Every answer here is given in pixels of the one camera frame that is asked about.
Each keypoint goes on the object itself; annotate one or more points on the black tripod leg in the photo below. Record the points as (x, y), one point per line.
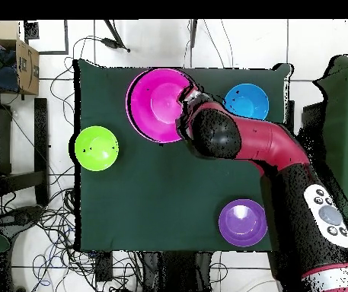
(114, 42)
(193, 30)

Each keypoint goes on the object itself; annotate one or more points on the dark green tablecloth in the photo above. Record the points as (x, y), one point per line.
(161, 188)

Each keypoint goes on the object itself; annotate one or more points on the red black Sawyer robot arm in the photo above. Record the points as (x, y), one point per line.
(268, 143)

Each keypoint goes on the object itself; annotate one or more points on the black metal floor frame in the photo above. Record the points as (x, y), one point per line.
(66, 36)

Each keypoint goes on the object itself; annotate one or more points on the green plastic bowl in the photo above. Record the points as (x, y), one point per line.
(96, 148)

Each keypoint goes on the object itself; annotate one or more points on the pink plastic bowl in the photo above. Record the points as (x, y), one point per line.
(152, 103)

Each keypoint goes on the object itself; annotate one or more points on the dark blue bag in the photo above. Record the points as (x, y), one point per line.
(4, 79)

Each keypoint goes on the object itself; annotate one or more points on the cardboard box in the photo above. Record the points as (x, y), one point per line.
(27, 70)

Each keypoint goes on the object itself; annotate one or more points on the black power adapter box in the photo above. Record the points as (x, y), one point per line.
(103, 266)

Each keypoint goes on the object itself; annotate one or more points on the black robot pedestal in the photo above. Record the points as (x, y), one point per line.
(176, 270)

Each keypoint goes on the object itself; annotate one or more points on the light blue plastic bowl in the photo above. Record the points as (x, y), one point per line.
(249, 102)

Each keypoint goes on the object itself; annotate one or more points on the black table leg frame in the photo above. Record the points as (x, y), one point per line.
(312, 118)
(41, 146)

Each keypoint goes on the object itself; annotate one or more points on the purple plastic bowl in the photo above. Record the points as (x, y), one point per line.
(242, 223)

